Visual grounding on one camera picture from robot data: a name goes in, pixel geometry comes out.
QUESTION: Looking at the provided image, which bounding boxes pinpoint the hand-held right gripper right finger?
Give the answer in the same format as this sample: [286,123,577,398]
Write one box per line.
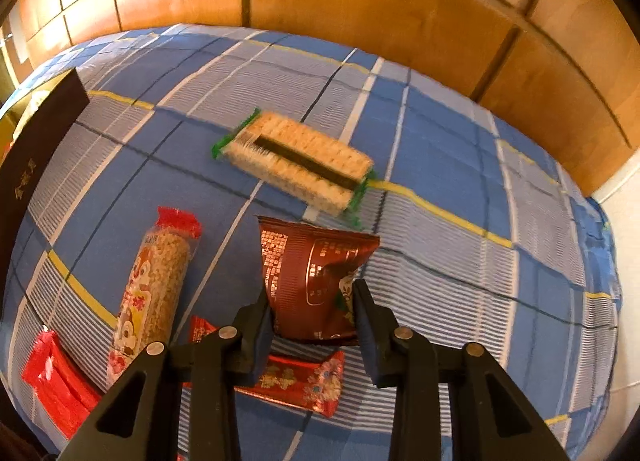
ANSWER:
[352,279,571,461]

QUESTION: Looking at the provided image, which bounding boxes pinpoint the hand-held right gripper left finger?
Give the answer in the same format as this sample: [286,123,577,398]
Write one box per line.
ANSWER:
[57,286,275,461]

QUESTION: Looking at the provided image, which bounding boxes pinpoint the dark brown snack packet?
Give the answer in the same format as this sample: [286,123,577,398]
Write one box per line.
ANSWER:
[257,216,381,347]

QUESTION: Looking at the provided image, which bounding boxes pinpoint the puffed rice roll red ends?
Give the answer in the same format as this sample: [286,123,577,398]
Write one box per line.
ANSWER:
[106,207,202,389]

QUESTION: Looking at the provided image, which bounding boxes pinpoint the green-ended cracker packet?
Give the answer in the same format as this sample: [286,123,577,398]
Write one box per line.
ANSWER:
[210,108,377,229]

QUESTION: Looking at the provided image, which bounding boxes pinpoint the large red snack packet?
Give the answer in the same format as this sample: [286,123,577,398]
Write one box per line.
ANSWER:
[21,330,103,440]

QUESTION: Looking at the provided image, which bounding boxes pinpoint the dark brown gift box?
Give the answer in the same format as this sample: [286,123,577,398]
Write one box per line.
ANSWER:
[0,67,91,317]

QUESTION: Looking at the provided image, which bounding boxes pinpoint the red patterned snack bar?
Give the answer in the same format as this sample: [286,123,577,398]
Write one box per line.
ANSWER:
[182,316,346,419]

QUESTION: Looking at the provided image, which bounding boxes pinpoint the wooden wardrobe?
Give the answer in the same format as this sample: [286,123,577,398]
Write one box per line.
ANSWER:
[17,0,640,196]

